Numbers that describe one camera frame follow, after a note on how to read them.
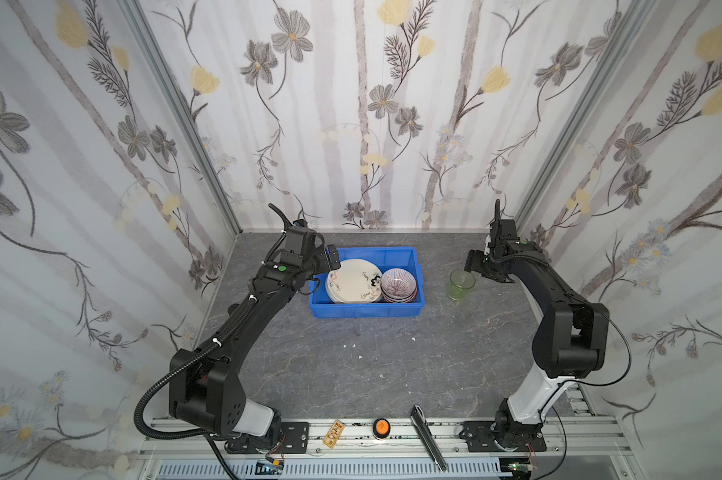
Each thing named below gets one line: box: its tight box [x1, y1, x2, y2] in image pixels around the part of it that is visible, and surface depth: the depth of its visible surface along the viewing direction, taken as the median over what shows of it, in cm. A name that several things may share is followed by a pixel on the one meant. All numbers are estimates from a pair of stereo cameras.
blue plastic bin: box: [308, 262, 425, 318], surface depth 98 cm
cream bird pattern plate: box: [325, 258, 383, 304], surface depth 103 cm
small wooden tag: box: [322, 420, 346, 449], surface depth 75 cm
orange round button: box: [372, 418, 391, 440], surface depth 69 cm
